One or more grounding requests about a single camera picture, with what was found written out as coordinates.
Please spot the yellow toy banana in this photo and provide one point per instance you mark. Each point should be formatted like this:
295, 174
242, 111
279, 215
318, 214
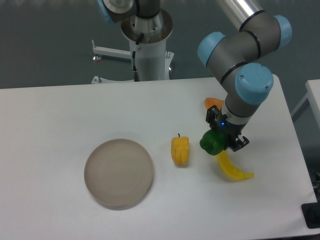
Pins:
230, 169

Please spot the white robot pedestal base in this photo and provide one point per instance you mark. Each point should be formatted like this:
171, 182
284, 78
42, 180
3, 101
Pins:
147, 37

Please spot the orange toy vegetable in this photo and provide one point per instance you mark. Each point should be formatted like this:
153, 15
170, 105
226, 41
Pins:
211, 101

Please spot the green toy pepper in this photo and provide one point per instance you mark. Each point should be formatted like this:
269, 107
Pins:
214, 141

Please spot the yellow toy pepper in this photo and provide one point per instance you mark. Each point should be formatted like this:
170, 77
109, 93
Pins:
180, 150

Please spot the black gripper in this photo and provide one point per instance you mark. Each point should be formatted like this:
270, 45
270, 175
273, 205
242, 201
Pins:
230, 124

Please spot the beige round plate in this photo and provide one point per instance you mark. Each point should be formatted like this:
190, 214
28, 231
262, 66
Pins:
119, 173

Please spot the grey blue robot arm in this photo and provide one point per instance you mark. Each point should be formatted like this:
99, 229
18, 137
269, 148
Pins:
232, 60

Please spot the white side table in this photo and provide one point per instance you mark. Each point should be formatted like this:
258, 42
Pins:
310, 99

